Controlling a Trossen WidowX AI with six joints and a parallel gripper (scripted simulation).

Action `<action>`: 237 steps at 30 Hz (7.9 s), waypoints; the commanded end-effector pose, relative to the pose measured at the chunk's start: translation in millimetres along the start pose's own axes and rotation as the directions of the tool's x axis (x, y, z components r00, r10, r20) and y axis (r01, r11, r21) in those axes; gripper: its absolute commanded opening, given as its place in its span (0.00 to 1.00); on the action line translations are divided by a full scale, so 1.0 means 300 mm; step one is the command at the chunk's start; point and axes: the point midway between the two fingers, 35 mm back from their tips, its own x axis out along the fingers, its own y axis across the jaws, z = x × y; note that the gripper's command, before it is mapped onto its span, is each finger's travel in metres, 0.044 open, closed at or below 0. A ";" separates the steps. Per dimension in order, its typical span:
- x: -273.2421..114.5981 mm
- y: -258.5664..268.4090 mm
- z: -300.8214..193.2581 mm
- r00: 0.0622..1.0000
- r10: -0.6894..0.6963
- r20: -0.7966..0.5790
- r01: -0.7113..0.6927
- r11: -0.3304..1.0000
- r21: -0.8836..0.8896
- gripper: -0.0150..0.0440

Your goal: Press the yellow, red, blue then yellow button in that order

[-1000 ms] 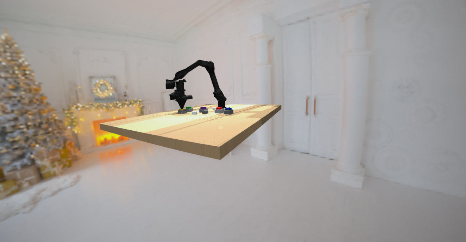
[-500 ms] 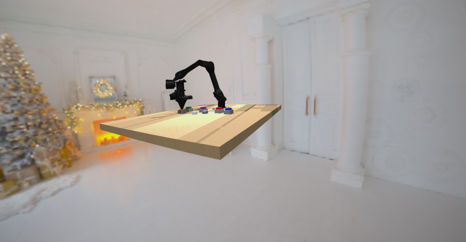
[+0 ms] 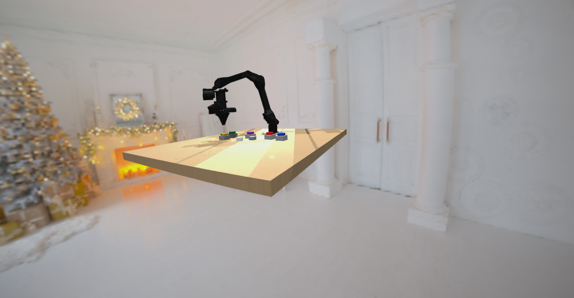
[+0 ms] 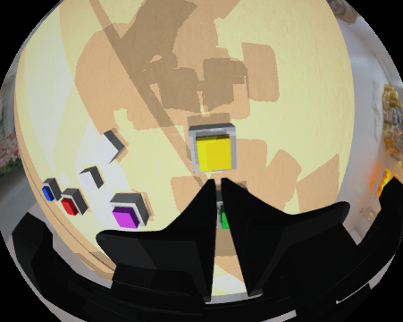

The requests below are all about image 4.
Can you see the green button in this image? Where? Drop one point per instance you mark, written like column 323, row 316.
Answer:
column 222, row 221

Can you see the purple button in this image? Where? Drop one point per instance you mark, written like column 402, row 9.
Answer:
column 129, row 210

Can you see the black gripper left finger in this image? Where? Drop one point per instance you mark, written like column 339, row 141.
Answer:
column 186, row 245

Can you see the blue button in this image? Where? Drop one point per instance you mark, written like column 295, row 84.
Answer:
column 51, row 190

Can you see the yellow button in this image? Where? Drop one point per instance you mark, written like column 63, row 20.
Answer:
column 213, row 147

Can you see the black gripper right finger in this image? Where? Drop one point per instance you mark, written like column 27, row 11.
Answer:
column 262, row 233

